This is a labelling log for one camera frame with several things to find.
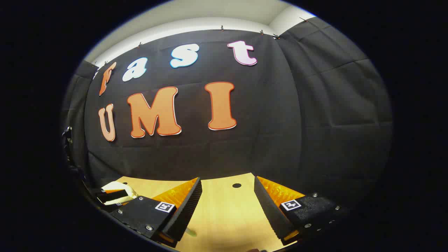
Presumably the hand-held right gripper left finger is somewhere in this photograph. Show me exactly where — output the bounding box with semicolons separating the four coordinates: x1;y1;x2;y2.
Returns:
112;177;203;249

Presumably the cream yellow suitcase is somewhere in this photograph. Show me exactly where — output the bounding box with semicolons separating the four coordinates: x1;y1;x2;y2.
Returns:
101;181;139;206

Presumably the black backdrop cloth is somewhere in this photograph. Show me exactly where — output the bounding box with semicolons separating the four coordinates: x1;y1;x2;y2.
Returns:
60;17;393;207

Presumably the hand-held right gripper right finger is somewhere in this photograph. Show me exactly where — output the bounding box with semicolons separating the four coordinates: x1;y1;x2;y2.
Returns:
254;176;351;246

